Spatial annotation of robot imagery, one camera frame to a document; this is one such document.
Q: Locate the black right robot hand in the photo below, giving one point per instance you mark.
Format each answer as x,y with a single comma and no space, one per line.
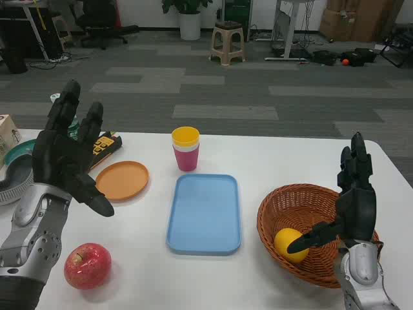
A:
358,210

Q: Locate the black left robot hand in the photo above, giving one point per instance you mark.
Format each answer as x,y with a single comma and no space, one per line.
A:
55,155

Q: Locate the red apple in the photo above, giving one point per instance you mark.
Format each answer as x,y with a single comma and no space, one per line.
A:
87,266

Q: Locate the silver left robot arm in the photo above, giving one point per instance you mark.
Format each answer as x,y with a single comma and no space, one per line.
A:
29,239

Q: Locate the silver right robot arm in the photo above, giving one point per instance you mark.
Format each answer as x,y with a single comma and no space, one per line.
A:
363,264

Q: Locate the clear water bottle green label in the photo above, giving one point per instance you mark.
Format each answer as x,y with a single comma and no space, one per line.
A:
75,129

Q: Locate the teal round plate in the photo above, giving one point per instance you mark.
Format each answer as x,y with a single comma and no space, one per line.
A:
17,150

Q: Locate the yellow black remote controller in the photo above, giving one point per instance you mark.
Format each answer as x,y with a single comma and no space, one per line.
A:
104,145

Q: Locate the printed tissue box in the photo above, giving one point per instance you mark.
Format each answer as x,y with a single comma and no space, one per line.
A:
8,132

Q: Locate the brown wicker basket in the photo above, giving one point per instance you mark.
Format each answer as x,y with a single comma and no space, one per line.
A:
290,206

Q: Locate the orange round plate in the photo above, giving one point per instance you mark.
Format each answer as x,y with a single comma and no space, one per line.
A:
124,181

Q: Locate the yellow orange fruit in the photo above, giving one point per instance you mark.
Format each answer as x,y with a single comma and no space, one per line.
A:
285,242

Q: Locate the white power strip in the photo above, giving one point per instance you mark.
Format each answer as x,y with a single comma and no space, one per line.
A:
59,58

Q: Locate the black waste bin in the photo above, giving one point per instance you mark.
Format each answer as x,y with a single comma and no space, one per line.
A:
14,61

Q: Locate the white office desk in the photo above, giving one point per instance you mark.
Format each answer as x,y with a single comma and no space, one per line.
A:
32,26

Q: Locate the pink plastic cup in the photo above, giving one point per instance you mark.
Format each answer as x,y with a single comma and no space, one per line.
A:
186,159

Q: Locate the yellow plastic cup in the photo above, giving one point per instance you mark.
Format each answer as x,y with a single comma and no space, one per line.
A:
185,135

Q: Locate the white plastic cup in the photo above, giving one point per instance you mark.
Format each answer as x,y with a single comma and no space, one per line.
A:
193,148

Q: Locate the black office chair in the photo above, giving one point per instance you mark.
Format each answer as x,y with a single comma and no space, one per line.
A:
96,14

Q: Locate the small orange ball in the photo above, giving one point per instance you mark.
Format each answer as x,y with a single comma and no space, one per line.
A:
345,62

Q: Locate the black equipment case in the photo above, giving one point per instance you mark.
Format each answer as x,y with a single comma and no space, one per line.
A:
324,57
361,56

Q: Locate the blue plastic tray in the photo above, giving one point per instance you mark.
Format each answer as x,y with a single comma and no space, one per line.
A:
205,216

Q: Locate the black folding chair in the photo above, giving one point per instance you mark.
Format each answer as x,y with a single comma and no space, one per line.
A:
398,45

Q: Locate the white plant pot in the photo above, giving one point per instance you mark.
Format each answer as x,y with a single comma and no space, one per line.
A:
190,26

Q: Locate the stack of small cardboard boxes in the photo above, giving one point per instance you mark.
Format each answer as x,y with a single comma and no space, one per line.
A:
332,24

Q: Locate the white standing desk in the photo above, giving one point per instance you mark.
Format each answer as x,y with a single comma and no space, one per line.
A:
289,32

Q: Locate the large cardboard box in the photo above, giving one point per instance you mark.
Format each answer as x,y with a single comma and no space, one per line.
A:
371,19

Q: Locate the green leafy plant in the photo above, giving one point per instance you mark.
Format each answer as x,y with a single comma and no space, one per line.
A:
187,6

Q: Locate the beige plastic stool dark seat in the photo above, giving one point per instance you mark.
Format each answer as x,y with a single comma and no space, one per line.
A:
227,32

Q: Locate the green black computer tower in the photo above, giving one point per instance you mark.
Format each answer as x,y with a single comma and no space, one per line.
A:
237,13

